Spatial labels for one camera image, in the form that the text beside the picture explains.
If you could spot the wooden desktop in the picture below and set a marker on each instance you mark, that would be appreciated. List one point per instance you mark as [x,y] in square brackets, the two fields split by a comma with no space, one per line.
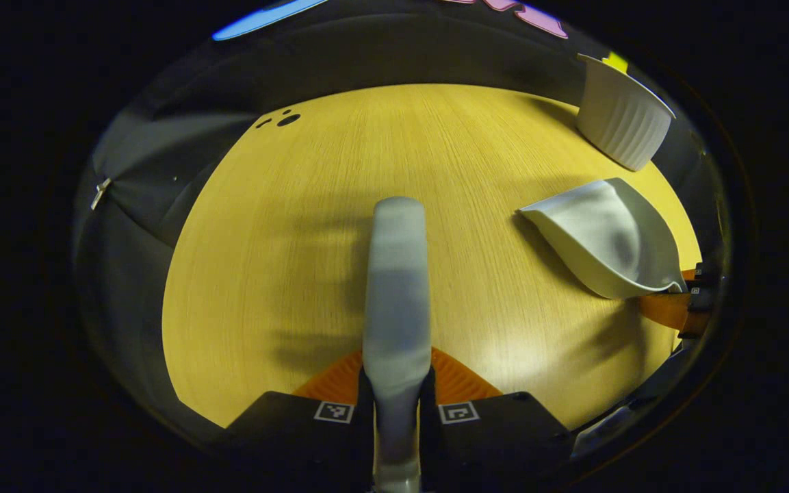
[264,274]

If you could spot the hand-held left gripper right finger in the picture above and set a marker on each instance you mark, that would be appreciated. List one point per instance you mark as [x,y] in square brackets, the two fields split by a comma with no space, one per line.
[497,438]

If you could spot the small white broom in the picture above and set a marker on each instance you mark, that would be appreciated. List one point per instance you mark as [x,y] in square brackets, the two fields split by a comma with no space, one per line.
[397,294]

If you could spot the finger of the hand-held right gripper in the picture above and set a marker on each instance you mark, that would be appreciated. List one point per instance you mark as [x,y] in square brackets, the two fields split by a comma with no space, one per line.
[668,308]

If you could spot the white ribbed garbage bin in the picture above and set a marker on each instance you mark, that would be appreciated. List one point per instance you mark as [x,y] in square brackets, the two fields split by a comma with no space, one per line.
[623,120]

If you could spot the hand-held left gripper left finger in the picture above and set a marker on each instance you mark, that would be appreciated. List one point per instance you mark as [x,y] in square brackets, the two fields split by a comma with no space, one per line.
[298,438]

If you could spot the black backdrop cloth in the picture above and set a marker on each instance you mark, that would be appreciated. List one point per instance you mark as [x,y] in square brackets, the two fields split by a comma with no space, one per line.
[175,137]

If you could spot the white dustpan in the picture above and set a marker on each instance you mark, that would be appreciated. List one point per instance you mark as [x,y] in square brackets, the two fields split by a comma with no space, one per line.
[599,239]

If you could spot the silver metal clip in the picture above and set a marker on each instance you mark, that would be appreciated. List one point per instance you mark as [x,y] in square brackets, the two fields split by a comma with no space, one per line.
[100,193]

